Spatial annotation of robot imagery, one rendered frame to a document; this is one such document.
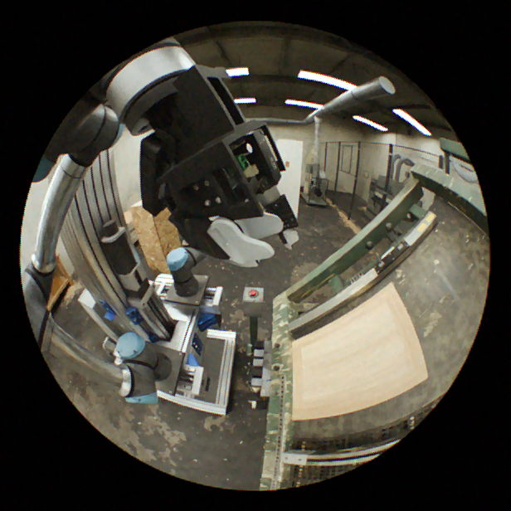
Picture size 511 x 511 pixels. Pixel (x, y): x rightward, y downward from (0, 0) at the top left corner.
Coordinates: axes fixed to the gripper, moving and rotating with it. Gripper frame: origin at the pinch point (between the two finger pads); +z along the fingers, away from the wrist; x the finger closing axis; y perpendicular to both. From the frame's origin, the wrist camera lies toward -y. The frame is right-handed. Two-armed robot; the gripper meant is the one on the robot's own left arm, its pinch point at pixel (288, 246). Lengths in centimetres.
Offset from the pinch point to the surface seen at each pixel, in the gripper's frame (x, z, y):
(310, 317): -10.1, 36.6, -2.3
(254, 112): 795, -256, 46
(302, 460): -83, 35, -7
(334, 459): -82, 30, 5
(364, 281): -9.7, 24.3, 26.7
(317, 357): -32, 39, -2
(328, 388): -48, 37, 2
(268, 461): -88, 44, -24
